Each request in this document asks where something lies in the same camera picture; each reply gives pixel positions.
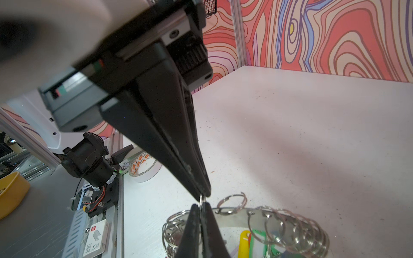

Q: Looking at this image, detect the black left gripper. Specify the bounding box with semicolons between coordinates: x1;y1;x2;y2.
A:
39;1;213;200

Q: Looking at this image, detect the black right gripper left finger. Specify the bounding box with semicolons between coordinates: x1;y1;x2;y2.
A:
175;204;201;258

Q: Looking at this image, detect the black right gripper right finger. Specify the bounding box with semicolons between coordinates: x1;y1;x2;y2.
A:
200;203;230;258

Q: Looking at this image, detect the key ring bunch with tags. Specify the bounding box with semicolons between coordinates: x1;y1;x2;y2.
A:
161;192;330;258

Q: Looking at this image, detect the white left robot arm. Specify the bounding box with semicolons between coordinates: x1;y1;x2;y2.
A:
1;1;212;199

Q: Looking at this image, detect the white tape roll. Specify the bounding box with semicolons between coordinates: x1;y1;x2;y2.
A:
126;153;162;183

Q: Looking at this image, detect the white staples box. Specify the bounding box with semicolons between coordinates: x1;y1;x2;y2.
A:
82;219;109;258

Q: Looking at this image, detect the yellow plastic tray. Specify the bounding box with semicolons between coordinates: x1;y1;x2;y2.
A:
1;172;30;219

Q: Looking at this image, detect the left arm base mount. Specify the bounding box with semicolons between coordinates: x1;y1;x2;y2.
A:
68;177;119;218

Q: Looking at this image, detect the black wire basket left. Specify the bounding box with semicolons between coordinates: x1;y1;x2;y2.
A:
203;0;217;17

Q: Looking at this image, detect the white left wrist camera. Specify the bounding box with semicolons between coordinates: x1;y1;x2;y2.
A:
1;1;150;103

